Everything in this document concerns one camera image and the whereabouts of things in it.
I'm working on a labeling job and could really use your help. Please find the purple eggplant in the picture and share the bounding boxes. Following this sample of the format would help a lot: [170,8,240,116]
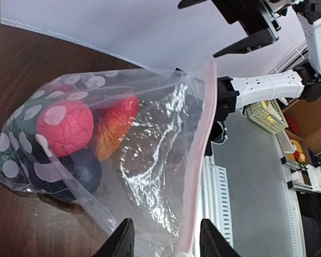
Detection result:
[25,149,102,202]

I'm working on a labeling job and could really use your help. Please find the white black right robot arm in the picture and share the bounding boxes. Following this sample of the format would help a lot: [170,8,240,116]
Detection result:
[194,1,321,147]

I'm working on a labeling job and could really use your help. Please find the red orange bell pepper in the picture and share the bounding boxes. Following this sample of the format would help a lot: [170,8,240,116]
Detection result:
[94,96,139,162]

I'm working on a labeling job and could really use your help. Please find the yellow plastic basket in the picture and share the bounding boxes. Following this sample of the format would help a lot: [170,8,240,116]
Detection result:
[246,99,288,134]

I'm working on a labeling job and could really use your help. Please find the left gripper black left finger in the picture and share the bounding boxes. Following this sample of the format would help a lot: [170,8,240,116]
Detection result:
[92,218,135,257]

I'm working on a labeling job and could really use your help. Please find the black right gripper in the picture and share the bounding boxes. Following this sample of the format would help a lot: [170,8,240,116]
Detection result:
[178,0,281,58]

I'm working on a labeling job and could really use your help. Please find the green bell pepper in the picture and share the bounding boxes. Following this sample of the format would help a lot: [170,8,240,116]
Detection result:
[0,97,63,187]

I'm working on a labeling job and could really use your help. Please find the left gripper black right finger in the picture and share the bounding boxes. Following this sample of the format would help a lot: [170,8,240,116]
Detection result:
[200,219,240,257]

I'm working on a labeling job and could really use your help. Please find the front aluminium rail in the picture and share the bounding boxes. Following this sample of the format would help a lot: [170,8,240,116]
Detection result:
[198,134,306,256]

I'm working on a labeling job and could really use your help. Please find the clear polka dot zip bag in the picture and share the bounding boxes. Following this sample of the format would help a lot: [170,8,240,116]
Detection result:
[0,67,206,256]

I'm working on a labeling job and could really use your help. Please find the red tomato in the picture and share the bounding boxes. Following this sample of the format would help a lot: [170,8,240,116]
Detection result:
[36,100,94,157]

